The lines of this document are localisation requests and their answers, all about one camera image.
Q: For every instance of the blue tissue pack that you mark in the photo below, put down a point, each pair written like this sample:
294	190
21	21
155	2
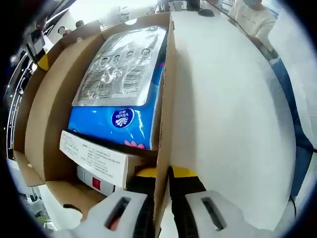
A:
99	121

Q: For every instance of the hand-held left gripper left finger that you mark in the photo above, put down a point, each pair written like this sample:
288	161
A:
111	218

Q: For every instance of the person's blue jeans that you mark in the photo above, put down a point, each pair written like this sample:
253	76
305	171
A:
287	94

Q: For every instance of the silver foil pouch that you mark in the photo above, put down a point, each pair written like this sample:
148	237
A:
116	69

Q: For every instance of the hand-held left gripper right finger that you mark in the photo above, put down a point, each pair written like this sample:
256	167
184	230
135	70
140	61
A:
198	213

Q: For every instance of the white box red label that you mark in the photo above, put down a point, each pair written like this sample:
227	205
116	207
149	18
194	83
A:
89	177

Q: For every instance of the black monitor stand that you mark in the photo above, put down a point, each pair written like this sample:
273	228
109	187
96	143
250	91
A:
193	5

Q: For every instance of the brown cardboard shoe box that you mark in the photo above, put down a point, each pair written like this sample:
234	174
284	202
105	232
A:
57	111

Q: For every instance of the white paper box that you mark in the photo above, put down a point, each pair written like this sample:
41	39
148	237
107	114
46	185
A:
99	158

